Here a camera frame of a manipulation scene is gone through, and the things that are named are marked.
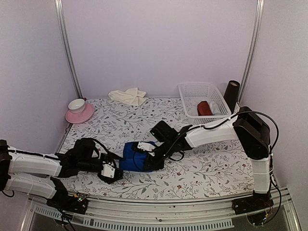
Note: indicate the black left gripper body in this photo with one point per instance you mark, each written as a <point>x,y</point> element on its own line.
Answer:
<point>85,165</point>

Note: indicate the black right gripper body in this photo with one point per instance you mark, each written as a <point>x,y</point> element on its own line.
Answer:
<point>168,149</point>

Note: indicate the blue microfibre towel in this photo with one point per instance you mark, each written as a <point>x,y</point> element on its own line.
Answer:
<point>133,158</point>

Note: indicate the cream cloth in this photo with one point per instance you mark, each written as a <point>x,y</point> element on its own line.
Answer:
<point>132,96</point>

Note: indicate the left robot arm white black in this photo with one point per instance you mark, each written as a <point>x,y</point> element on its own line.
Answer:
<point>40,174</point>

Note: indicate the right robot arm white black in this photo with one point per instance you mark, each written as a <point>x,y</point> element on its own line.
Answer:
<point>246,126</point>

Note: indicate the pink saucer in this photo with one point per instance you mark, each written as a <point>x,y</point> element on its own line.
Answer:
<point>81,117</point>

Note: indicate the red-brown rolled towel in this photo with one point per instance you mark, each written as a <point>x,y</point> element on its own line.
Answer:
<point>203,109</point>

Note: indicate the white perforated plastic basket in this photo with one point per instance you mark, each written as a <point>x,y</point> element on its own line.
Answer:
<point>192,94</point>

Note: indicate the white teacup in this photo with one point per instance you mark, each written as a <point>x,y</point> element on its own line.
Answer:
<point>76,106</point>

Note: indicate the clear plastic item in basket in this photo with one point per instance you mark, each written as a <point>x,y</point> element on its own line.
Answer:
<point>214,109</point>

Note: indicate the floral patterned table mat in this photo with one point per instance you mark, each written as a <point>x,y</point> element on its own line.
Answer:
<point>212,170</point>

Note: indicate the dark brown cylinder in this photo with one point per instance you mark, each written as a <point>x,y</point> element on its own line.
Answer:
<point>231,94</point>

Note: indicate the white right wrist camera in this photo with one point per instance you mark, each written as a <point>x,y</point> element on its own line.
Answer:
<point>145,147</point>

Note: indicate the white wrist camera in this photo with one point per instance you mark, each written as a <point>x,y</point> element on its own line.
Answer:
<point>110,174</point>
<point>145,147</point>

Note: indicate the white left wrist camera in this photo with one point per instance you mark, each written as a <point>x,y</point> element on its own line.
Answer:
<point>110,174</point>

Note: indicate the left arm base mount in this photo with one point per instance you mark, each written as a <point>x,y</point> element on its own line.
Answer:
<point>65,202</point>

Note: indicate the aluminium front rail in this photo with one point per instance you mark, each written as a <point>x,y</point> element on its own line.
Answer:
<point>211,214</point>

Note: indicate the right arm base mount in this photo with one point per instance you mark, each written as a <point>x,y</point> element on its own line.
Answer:
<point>250,204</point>

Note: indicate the left aluminium frame post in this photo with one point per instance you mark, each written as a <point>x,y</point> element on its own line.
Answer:
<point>65,39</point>

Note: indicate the aluminium frame post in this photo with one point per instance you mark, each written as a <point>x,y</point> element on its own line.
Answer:
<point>65,39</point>
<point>252,48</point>

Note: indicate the right aluminium frame post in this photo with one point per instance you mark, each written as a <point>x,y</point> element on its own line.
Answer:
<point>252,48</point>

